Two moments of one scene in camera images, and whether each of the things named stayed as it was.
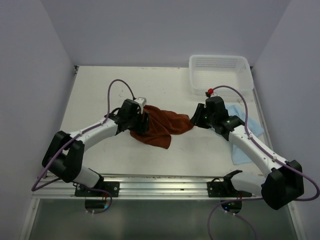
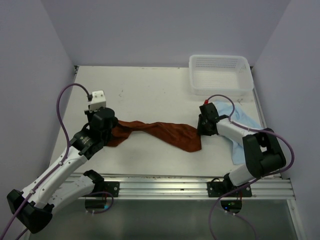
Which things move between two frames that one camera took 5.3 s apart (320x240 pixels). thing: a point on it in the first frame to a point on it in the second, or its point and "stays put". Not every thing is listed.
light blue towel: x=255 y=128 stays put
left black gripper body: x=138 y=114 to x=89 y=114
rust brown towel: x=162 y=124 to x=184 y=138
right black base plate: x=216 y=188 stays put
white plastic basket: x=211 y=71 stays put
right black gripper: x=196 y=119 to x=200 y=130
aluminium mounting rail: x=139 y=187 stays put
